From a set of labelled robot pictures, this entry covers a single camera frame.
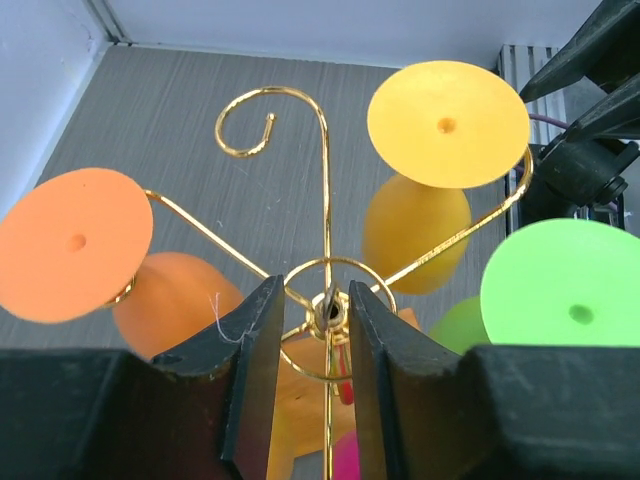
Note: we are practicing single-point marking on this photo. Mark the green plastic wine glass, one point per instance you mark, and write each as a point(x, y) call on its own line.
point(560, 282)

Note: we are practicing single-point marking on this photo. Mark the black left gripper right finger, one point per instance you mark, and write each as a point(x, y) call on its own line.
point(496, 412)

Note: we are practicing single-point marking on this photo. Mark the orange plastic wine glass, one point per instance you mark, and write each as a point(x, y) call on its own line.
point(80, 242)

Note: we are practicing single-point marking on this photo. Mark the gold wire wine glass rack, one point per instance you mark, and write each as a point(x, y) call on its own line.
point(327, 318)

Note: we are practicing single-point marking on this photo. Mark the magenta plastic wine glass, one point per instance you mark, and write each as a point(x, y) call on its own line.
point(346, 464)

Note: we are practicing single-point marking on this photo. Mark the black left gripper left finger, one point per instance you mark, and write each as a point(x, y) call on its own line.
point(201, 410)

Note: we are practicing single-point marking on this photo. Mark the yellow-orange plastic wine glass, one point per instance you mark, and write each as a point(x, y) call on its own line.
point(299, 410)

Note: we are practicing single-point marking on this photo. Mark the yellow plastic wine glass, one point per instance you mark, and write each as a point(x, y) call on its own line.
point(443, 127)

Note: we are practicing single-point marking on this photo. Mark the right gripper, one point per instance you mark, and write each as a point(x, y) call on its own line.
point(569, 174)

